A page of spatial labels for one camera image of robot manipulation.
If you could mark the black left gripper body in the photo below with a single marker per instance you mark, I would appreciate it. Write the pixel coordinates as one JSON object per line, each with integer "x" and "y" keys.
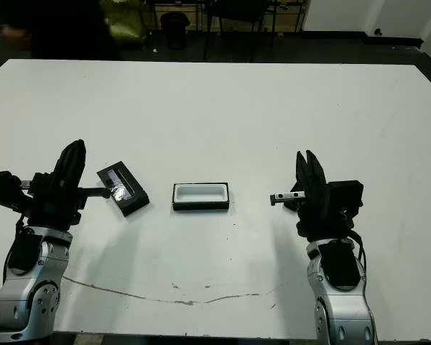
{"x": 54, "y": 206}

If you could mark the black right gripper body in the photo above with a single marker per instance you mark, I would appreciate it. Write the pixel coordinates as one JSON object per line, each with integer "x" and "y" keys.
{"x": 319, "y": 219}

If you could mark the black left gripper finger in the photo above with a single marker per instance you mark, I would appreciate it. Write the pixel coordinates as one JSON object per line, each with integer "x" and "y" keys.
{"x": 79, "y": 158}
{"x": 64, "y": 169}

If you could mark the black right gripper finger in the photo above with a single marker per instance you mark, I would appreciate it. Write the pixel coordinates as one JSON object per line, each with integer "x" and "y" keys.
{"x": 301, "y": 172}
{"x": 316, "y": 179}

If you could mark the black box lid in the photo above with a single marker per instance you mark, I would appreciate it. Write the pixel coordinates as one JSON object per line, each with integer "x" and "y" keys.
{"x": 124, "y": 188}

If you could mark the black box with white tray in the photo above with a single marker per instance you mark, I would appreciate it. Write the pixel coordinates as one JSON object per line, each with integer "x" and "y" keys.
{"x": 201, "y": 196}

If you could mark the person's blurred hand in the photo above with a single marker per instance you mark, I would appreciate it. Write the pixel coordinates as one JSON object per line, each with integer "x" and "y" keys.
{"x": 17, "y": 36}

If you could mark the person in dark clothes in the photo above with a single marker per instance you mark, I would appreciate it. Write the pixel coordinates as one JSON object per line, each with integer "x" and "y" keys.
{"x": 68, "y": 32}

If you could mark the yellow-green bag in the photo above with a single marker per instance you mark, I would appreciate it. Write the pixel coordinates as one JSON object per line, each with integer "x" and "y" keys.
{"x": 127, "y": 19}

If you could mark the black trash bin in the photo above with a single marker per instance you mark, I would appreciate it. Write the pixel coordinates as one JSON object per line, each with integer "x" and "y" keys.
{"x": 174, "y": 30}

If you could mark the black chair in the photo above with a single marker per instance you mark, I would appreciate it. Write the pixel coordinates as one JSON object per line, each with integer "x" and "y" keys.
{"x": 237, "y": 9}

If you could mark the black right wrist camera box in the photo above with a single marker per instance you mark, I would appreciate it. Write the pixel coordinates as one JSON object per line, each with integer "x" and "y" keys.
{"x": 346, "y": 196}

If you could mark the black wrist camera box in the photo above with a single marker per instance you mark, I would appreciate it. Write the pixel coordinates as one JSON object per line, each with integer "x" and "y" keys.
{"x": 3, "y": 190}
{"x": 346, "y": 196}

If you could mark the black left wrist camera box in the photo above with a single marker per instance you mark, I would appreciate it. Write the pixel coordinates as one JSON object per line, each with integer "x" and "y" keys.
{"x": 3, "y": 190}

